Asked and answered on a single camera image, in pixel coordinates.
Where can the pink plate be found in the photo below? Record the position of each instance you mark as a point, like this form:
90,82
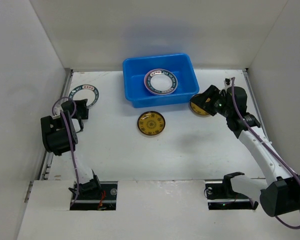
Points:
149,86

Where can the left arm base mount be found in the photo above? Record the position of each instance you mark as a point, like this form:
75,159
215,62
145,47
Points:
104,199

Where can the yellow patterned plate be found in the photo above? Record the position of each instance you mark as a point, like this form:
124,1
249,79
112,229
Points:
198,111
151,123

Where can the green rim plate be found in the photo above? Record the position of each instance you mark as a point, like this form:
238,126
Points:
85,92
165,80

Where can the blue plastic bin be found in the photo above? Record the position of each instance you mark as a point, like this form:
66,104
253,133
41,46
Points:
135,69

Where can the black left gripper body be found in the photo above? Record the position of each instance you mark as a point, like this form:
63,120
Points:
78,114

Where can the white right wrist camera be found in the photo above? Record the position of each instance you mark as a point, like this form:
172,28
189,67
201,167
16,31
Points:
228,82

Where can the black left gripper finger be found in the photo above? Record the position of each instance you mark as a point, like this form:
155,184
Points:
82,111
78,125

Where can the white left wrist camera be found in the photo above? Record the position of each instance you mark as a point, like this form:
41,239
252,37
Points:
56,111

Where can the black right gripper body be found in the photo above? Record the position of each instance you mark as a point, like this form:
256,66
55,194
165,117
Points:
209,99

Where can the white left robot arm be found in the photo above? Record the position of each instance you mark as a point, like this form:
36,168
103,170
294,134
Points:
59,136

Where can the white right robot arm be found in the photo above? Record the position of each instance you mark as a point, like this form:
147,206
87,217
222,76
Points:
281,192

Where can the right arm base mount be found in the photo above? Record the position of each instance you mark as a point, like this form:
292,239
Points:
221,196

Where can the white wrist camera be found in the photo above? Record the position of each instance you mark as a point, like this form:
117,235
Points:
56,111
228,82

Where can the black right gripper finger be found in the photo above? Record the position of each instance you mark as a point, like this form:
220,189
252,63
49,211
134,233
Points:
210,96
212,109

